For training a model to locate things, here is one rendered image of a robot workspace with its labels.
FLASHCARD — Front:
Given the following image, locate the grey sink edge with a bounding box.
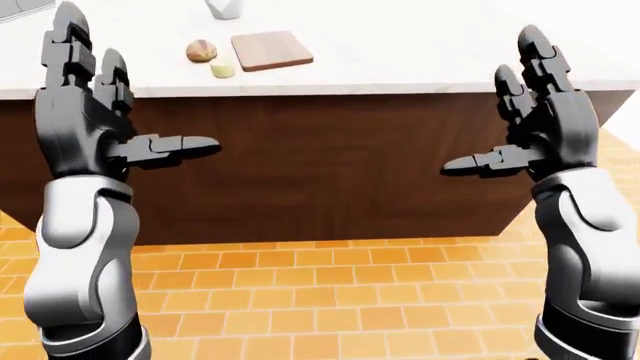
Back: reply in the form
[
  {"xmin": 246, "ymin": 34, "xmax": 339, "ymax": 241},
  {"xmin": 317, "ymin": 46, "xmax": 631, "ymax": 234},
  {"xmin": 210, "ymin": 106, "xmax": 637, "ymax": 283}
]
[{"xmin": 0, "ymin": 0, "xmax": 56, "ymax": 24}]

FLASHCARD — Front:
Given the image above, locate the wooden cutting board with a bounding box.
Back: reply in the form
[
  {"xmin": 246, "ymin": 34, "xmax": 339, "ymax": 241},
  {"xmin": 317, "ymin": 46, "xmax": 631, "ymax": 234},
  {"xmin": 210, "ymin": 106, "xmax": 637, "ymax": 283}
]
[{"xmin": 230, "ymin": 30, "xmax": 315, "ymax": 73}]

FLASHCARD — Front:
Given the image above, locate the white faceted vase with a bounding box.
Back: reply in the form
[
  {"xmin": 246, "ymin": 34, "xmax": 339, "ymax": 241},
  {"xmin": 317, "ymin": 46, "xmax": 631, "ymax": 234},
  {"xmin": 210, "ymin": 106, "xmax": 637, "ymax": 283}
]
[{"xmin": 204, "ymin": 0, "xmax": 244, "ymax": 21}]

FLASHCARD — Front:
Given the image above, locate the yellow-green small fruit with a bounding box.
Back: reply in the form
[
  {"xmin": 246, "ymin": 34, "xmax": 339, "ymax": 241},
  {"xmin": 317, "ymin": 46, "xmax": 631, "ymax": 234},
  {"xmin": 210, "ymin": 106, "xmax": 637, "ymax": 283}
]
[{"xmin": 209, "ymin": 62, "xmax": 237, "ymax": 79}]

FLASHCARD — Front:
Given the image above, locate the brown wooden kitchen island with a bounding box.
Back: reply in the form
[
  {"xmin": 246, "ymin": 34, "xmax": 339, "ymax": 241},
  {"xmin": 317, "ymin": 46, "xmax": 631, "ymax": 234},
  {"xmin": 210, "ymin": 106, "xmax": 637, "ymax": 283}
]
[{"xmin": 0, "ymin": 79, "xmax": 640, "ymax": 248}]

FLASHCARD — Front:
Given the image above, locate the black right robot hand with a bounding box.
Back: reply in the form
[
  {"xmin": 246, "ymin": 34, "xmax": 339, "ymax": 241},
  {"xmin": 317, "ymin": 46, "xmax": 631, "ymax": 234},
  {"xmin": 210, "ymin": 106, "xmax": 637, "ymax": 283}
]
[{"xmin": 440, "ymin": 24, "xmax": 600, "ymax": 184}]

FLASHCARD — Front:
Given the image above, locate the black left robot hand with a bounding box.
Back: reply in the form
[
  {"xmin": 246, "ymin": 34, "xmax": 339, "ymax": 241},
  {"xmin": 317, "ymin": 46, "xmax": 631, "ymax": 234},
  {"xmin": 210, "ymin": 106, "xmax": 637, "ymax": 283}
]
[{"xmin": 33, "ymin": 0, "xmax": 222, "ymax": 185}]

